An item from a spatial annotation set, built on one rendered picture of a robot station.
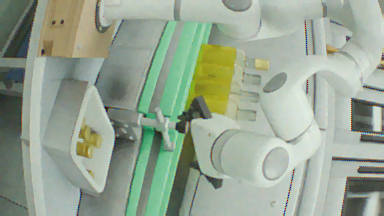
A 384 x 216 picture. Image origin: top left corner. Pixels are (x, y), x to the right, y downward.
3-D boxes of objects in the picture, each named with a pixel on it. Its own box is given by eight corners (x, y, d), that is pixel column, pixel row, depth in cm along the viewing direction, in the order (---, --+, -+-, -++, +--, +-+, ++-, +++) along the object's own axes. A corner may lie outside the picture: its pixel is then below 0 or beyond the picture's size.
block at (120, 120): (113, 139, 112) (138, 144, 111) (104, 119, 104) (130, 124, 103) (116, 127, 114) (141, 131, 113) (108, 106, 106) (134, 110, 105)
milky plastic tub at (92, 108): (74, 186, 100) (103, 196, 98) (42, 145, 81) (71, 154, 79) (87, 128, 108) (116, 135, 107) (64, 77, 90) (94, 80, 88)
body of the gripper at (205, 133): (259, 173, 74) (228, 163, 84) (250, 114, 72) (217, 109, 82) (220, 189, 71) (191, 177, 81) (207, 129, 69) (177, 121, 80)
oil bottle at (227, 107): (154, 118, 125) (236, 129, 121) (150, 106, 120) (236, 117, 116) (159, 100, 128) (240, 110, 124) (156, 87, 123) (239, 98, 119)
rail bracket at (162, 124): (140, 147, 113) (191, 156, 110) (125, 111, 98) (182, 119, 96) (142, 137, 114) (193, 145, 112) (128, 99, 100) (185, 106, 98)
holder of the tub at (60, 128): (79, 193, 104) (104, 201, 103) (41, 144, 81) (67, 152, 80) (91, 138, 113) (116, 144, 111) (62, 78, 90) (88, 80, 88)
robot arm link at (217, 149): (264, 175, 72) (256, 172, 75) (258, 124, 71) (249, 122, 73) (226, 192, 69) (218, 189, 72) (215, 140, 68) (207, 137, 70)
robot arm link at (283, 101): (345, 86, 75) (278, 159, 70) (319, 29, 71) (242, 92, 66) (367, 91, 67) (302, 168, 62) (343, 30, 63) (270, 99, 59)
